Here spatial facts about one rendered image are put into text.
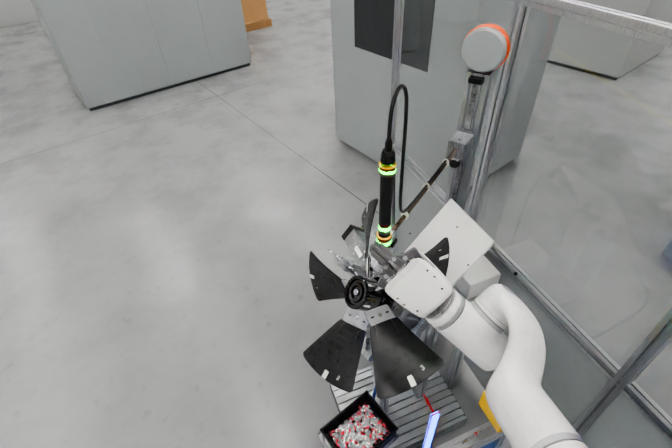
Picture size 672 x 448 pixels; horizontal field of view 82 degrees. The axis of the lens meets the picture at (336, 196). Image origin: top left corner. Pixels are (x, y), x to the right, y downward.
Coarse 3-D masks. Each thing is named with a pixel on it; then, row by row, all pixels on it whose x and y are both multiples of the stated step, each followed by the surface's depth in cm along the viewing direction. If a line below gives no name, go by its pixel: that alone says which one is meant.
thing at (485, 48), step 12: (492, 24) 131; (468, 36) 134; (480, 36) 132; (492, 36) 130; (504, 36) 130; (468, 48) 136; (480, 48) 134; (492, 48) 132; (504, 48) 130; (468, 60) 138; (480, 60) 136; (492, 60) 134; (504, 60) 134
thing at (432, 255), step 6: (444, 240) 130; (438, 246) 130; (444, 246) 127; (426, 252) 135; (432, 252) 130; (444, 252) 124; (432, 258) 126; (438, 258) 124; (438, 264) 121; (444, 264) 119; (444, 270) 117
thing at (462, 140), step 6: (456, 132) 152; (462, 132) 152; (468, 132) 151; (450, 138) 149; (456, 138) 148; (462, 138) 148; (468, 138) 148; (450, 144) 148; (456, 144) 147; (462, 144) 145; (468, 144) 147; (450, 150) 150; (462, 150) 147; (468, 150) 151; (456, 156) 150; (462, 156) 148
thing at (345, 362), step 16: (320, 336) 145; (336, 336) 142; (352, 336) 141; (304, 352) 148; (320, 352) 144; (336, 352) 142; (352, 352) 141; (320, 368) 144; (336, 368) 142; (352, 368) 141; (336, 384) 141; (352, 384) 140
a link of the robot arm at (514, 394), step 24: (504, 288) 75; (504, 312) 70; (528, 312) 69; (528, 336) 65; (504, 360) 63; (528, 360) 63; (504, 384) 61; (528, 384) 60; (504, 408) 59; (528, 408) 56; (552, 408) 56; (504, 432) 58; (528, 432) 54; (552, 432) 52; (576, 432) 54
